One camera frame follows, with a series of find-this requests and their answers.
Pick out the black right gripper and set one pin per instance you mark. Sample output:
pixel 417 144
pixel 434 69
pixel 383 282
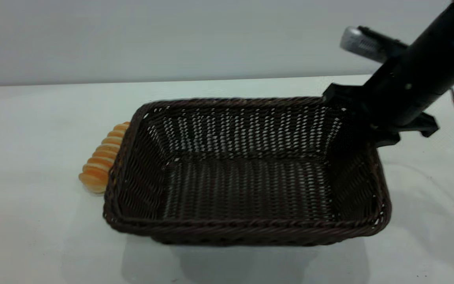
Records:
pixel 408 83

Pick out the dark brown wicker basket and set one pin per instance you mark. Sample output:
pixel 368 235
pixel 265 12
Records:
pixel 246 189

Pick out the ridged orange bread roll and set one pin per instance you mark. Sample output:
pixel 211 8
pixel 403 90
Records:
pixel 101 165

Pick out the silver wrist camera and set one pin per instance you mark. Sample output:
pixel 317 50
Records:
pixel 363 42

